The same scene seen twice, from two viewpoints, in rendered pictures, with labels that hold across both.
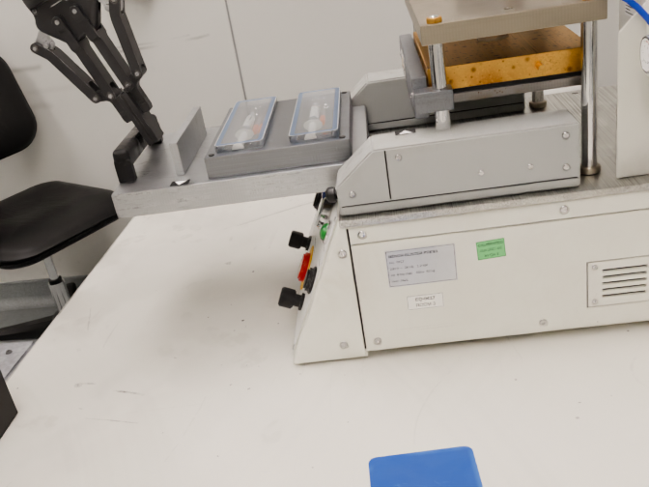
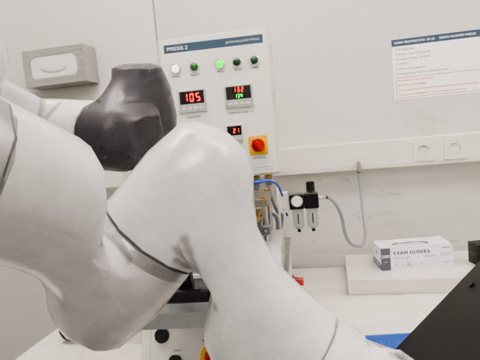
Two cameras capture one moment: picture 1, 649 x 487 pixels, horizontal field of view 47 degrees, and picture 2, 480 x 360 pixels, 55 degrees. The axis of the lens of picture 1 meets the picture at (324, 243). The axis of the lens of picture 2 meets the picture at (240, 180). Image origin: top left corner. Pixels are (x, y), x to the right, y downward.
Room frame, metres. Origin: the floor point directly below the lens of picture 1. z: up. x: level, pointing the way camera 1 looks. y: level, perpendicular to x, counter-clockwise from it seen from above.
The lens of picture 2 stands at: (0.79, 1.02, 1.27)
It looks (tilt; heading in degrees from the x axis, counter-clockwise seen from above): 5 degrees down; 271
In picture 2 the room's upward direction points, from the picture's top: 5 degrees counter-clockwise
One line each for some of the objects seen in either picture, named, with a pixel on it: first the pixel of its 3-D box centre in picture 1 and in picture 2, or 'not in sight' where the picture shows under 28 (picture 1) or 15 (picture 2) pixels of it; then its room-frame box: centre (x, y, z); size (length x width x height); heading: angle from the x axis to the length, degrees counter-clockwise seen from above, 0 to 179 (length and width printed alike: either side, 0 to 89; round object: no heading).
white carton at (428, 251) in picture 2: not in sight; (411, 252); (0.27, -0.51, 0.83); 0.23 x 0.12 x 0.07; 177
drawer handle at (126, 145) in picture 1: (138, 145); (185, 299); (0.92, 0.21, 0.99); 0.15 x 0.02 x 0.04; 174
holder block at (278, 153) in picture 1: (285, 130); not in sight; (0.90, 0.02, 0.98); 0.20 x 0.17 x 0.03; 174
